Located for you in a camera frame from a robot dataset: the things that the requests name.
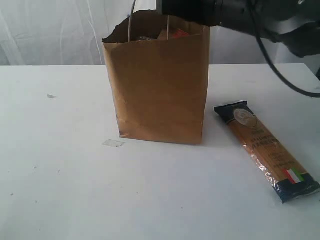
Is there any brown paper bag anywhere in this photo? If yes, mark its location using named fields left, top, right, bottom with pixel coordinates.
left=103, top=10, right=210, bottom=145

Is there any spaghetti packet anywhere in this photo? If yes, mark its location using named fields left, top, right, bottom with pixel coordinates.
left=213, top=101, right=320, bottom=203

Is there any brown pouch with orange label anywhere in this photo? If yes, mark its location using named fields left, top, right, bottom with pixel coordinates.
left=157, top=28, right=190, bottom=41

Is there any small white paper scrap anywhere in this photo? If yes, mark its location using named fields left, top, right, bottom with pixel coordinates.
left=47, top=94, right=56, bottom=99

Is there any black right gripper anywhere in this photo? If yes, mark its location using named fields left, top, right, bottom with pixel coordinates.
left=156, top=0, right=224, bottom=27

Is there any clear tape patch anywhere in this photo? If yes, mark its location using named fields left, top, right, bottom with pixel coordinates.
left=103, top=139, right=125, bottom=148

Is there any black covered right arm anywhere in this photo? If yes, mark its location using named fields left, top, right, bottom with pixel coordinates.
left=156, top=0, right=320, bottom=58

